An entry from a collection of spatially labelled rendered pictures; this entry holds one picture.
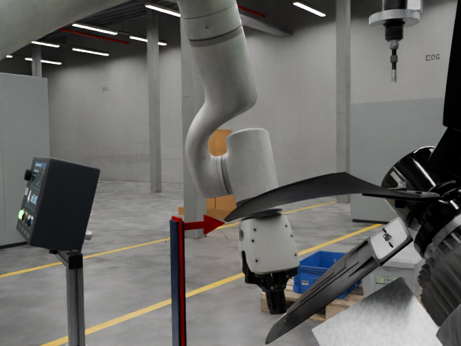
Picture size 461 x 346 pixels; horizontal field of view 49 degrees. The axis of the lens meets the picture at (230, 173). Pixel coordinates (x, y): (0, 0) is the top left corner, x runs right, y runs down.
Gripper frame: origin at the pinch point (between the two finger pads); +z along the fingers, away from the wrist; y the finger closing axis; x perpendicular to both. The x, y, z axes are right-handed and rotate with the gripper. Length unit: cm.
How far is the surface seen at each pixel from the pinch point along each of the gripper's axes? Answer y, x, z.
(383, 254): 9.8, -18.2, -5.1
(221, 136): 388, 699, -264
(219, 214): 363, 710, -121
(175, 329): -27.4, -20.7, -0.6
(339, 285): 4.5, -12.6, -1.5
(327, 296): 2.6, -11.4, -0.1
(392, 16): 5, -34, -37
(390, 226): 14.8, -16.2, -9.4
